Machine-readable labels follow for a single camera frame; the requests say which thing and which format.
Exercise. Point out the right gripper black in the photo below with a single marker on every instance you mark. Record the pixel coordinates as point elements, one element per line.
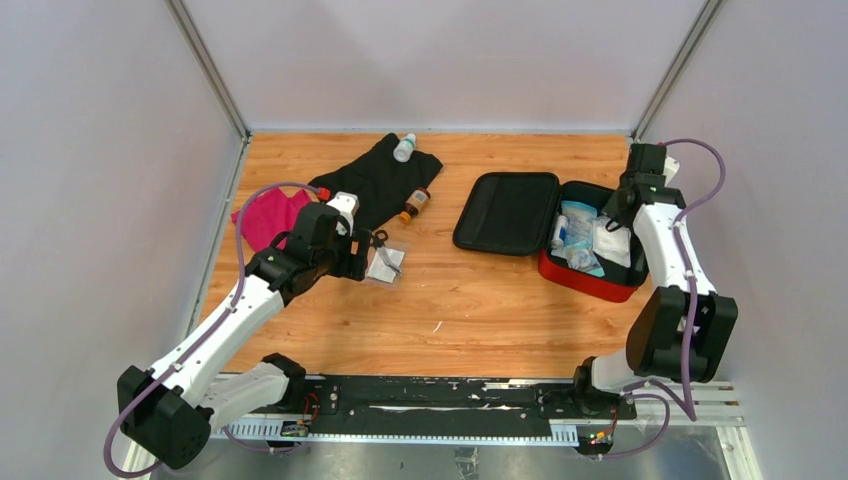
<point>612,206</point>

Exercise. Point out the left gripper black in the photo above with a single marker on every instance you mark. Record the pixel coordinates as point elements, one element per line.
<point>352,264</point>

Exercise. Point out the white blue gauze packet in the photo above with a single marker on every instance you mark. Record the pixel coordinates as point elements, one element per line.
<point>613,245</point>

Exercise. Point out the light blue wipes packet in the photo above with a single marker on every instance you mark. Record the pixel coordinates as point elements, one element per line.
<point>580,219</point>

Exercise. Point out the brown bottle orange cap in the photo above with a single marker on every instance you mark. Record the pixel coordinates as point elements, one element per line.
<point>414,205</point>

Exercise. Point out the teal header cotton ball bag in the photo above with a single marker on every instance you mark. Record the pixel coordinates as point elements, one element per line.
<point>580,257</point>

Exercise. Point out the small white blue bottle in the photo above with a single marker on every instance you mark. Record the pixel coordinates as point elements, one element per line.
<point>559,232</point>

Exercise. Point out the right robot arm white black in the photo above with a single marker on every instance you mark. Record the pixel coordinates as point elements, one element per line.
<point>681,334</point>

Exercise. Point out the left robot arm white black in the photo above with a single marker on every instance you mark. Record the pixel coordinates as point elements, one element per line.
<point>212,358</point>

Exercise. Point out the red black medicine kit case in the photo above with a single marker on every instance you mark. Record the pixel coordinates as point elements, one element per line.
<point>514,214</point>

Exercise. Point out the clear bag white gauze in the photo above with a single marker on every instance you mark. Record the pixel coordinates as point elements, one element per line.
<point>377,274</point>

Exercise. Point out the black cloth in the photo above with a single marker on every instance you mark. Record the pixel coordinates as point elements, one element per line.
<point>381,183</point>

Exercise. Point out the pink cloth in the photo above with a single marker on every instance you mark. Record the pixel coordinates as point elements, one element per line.
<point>271,214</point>

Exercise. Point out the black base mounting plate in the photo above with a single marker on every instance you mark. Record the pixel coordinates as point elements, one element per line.
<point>418,407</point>

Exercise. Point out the black handled scissors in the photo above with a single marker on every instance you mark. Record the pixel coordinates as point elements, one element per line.
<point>378,242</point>

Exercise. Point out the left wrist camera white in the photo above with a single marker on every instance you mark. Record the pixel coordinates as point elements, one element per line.
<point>339,212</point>

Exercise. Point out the aluminium frame rail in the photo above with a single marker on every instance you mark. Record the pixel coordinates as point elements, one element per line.
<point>659,426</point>

